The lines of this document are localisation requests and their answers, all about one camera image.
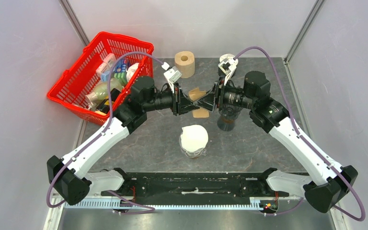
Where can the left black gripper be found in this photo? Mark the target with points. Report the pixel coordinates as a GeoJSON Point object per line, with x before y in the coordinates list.
{"type": "Point", "coordinates": [181, 104]}

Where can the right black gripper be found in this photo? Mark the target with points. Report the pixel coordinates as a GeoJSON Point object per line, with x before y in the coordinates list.
{"type": "Point", "coordinates": [208, 101]}

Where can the brown paper coffee filter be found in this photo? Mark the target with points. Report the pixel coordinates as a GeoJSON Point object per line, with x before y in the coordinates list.
{"type": "Point", "coordinates": [195, 94]}

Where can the dark smoked plastic dripper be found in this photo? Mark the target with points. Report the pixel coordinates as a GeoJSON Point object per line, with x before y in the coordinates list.
{"type": "Point", "coordinates": [230, 112]}

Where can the white paper coffee filter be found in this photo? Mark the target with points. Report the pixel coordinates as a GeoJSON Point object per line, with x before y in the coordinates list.
{"type": "Point", "coordinates": [193, 138]}

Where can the clear glass dripper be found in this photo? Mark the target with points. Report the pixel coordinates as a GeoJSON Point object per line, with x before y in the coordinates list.
{"type": "Point", "coordinates": [183, 150]}

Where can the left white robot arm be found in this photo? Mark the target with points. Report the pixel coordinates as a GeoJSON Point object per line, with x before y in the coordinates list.
{"type": "Point", "coordinates": [70, 175]}

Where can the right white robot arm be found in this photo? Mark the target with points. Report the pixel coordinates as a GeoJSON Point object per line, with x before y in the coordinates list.
{"type": "Point", "coordinates": [327, 181]}

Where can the dark glass carafe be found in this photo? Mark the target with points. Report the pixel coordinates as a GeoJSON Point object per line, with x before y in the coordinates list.
{"type": "Point", "coordinates": [225, 124]}

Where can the beige paper roll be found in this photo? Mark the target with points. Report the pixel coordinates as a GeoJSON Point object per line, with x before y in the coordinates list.
{"type": "Point", "coordinates": [185, 62]}

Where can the black wrapped paper roll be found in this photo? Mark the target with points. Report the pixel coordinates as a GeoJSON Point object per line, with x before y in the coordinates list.
{"type": "Point", "coordinates": [225, 58]}

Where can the small glass server cup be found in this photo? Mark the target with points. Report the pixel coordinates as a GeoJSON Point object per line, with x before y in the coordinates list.
{"type": "Point", "coordinates": [193, 155]}

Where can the white bottle in basket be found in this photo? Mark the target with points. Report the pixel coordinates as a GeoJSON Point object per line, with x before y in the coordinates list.
{"type": "Point", "coordinates": [131, 71]}

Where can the blue snack box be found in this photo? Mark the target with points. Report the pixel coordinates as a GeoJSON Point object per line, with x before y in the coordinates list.
{"type": "Point", "coordinates": [120, 71]}

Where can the black yellow package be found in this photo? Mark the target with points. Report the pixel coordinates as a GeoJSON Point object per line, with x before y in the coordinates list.
{"type": "Point", "coordinates": [104, 106]}

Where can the pale green liquid bottle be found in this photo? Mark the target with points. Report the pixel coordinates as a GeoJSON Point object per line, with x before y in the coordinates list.
{"type": "Point", "coordinates": [100, 93]}

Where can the pink white packet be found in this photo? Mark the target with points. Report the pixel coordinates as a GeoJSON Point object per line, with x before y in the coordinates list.
{"type": "Point", "coordinates": [106, 64]}

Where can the red plastic shopping basket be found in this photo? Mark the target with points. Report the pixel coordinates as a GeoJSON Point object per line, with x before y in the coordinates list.
{"type": "Point", "coordinates": [71, 88]}

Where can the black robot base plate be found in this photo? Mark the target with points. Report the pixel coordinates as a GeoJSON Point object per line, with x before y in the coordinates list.
{"type": "Point", "coordinates": [203, 188]}

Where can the aluminium slotted rail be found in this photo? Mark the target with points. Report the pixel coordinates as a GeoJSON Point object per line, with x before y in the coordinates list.
{"type": "Point", "coordinates": [116, 203]}

